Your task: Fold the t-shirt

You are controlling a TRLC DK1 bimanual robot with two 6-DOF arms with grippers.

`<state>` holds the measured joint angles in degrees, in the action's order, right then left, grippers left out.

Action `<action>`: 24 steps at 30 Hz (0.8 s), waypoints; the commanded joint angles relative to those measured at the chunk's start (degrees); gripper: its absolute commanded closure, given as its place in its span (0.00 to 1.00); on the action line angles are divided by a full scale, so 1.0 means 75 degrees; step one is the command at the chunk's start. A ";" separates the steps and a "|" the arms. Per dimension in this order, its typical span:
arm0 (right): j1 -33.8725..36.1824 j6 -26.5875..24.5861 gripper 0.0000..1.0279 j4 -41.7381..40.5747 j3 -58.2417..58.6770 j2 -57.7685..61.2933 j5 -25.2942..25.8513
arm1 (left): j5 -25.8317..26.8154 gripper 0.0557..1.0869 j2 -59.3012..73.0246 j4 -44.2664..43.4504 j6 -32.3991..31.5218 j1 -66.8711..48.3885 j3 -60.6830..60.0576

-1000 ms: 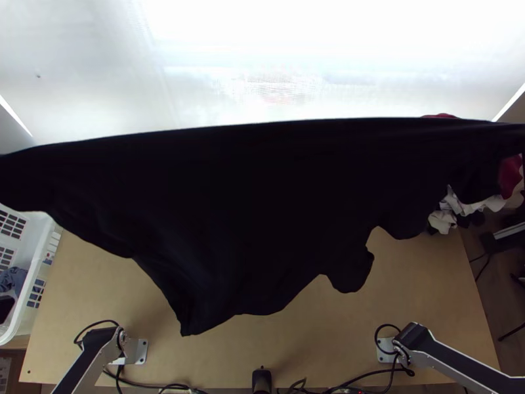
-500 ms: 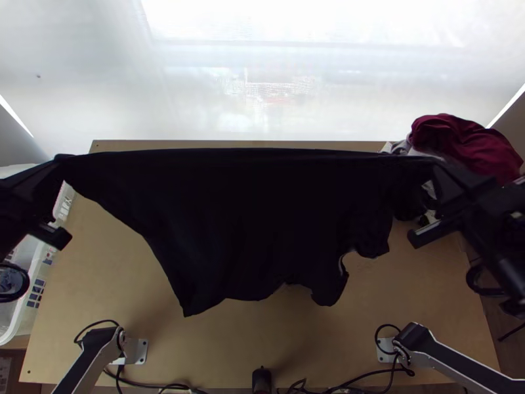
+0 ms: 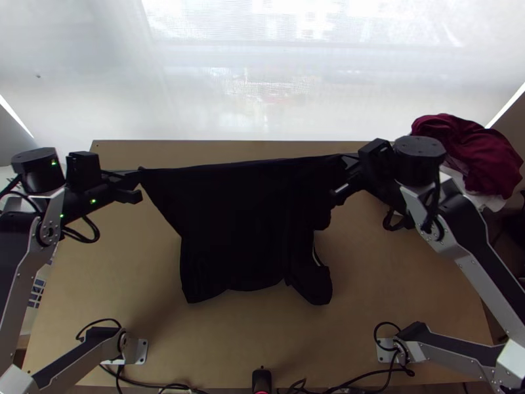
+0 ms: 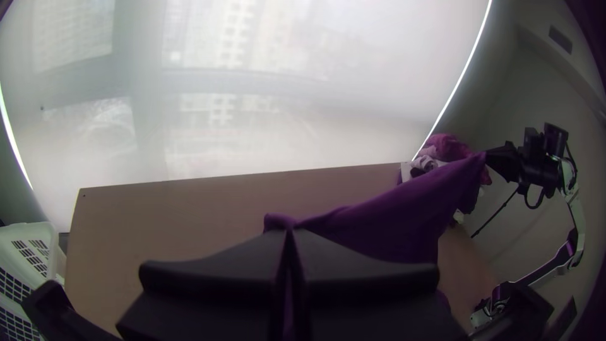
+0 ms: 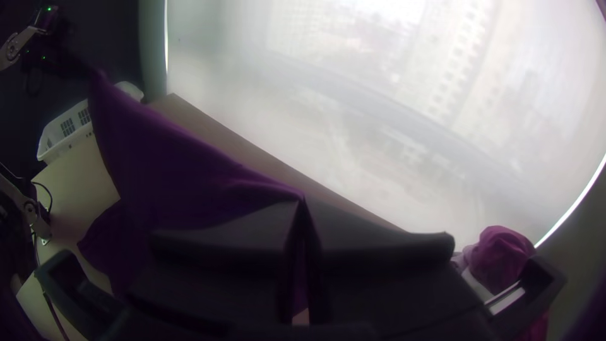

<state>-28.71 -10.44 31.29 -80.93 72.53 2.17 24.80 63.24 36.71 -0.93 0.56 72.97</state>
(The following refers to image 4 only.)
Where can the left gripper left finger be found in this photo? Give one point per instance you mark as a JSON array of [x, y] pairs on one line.
[[222, 293]]

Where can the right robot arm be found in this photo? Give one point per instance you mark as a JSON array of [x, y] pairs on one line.
[[576, 213]]

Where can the black t-shirt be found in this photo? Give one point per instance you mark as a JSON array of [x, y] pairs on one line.
[[402, 213]]

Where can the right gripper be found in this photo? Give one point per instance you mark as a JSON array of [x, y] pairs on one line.
[[530, 168]]

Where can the white laundry basket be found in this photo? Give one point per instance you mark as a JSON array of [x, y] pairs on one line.
[[23, 233]]

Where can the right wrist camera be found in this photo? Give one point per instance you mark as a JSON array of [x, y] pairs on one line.
[[544, 139]]

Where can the heap of clothes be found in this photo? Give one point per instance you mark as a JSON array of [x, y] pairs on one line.
[[445, 144]]

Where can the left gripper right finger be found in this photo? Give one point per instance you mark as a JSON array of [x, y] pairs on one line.
[[369, 303]]

